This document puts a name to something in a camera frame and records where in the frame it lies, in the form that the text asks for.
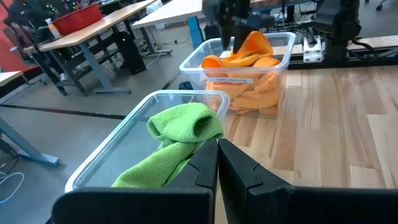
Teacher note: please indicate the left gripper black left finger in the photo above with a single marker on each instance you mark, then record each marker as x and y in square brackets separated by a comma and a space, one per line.
[133, 207]

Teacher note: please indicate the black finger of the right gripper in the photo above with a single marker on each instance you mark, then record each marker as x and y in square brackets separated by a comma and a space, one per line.
[227, 34]
[241, 39]

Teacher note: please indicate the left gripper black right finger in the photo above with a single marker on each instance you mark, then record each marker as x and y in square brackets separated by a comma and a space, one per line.
[311, 207]

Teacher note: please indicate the orange microfiber towel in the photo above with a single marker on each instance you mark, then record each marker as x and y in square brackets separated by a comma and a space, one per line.
[255, 96]
[258, 46]

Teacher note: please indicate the green microfiber towel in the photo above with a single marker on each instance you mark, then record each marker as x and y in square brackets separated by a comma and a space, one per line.
[174, 124]

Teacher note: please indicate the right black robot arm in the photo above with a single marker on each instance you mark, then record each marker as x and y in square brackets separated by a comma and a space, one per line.
[335, 21]

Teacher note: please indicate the clear plastic bin white label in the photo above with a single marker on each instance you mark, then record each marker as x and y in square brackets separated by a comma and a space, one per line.
[230, 80]

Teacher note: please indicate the black computer tower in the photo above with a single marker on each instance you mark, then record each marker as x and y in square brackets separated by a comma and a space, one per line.
[130, 53]

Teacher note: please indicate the wooden desk grey legs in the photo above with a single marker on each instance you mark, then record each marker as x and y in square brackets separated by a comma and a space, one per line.
[93, 28]

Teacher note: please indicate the red plastic bin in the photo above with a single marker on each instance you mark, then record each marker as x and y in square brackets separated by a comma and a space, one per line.
[77, 20]

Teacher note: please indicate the white squeeze bottle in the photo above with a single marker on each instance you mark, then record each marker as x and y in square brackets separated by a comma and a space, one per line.
[53, 31]

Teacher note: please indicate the light desk grey leg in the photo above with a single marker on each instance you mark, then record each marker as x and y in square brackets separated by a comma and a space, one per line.
[9, 77]

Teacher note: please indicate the black device green lights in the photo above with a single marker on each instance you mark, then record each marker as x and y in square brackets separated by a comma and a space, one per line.
[49, 7]

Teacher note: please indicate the white mounting bracket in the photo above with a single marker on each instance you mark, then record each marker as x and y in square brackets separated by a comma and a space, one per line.
[312, 49]

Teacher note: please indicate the black metal table frame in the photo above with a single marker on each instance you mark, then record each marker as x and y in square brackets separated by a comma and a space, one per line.
[373, 59]

